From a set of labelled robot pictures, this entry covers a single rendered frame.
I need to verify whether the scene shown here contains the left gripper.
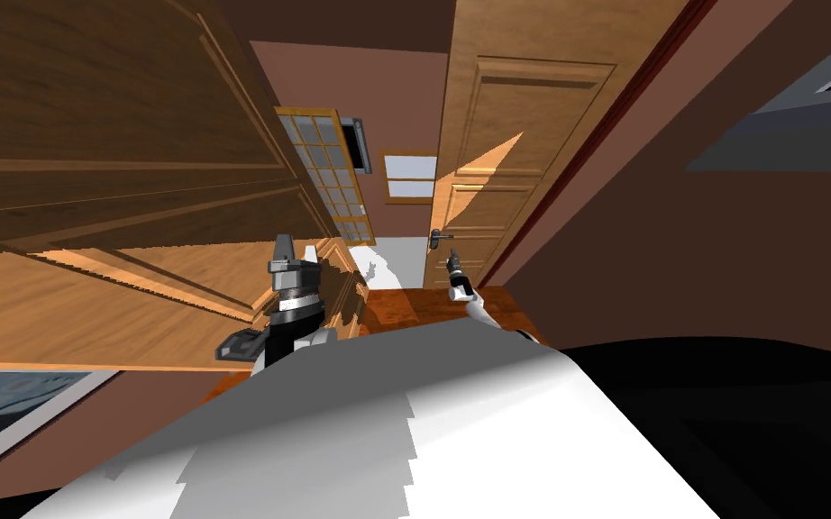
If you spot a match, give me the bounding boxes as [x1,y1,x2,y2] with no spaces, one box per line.
[267,233,324,294]

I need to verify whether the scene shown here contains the glass-paned wooden door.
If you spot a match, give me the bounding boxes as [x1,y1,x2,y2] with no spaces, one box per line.
[274,106,378,248]

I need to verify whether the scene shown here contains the small wooden-framed window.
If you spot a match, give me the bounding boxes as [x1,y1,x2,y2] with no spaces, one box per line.
[379,149,439,206]

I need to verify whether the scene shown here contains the light wooden panel door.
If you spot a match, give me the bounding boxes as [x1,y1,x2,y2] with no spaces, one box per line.
[422,0,692,291]

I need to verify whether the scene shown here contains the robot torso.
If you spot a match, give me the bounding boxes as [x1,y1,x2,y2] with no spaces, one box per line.
[22,316,721,519]

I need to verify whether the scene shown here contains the large brown wooden door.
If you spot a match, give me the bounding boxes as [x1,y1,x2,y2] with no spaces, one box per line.
[0,0,371,373]

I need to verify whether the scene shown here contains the white-framed window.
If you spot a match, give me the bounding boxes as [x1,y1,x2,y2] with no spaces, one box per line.
[0,369,123,491]

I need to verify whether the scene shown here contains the grey-framed window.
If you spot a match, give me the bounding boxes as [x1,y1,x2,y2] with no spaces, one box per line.
[685,20,831,174]

